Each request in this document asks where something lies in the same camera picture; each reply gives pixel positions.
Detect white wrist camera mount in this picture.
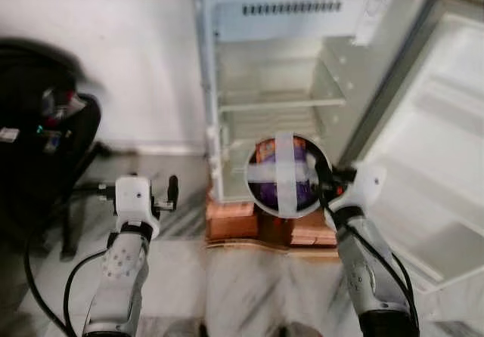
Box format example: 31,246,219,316
325,164,389,229
113,174,162,237

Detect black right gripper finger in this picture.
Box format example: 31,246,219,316
312,144,338,192

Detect white fridge door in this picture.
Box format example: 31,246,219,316
343,0,484,291

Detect clear glass fridge shelf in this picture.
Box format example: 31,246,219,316
217,87,348,113

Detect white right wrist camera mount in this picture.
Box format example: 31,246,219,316
325,164,389,229

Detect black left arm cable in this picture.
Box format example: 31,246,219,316
23,233,113,337

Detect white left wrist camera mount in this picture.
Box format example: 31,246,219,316
113,174,162,237

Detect round clear taped food container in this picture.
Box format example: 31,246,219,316
245,131,330,219

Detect black bag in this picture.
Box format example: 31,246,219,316
0,38,104,256

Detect white single-door fridge body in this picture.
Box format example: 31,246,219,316
194,0,433,203

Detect white wire fridge shelf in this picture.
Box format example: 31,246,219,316
225,109,335,138

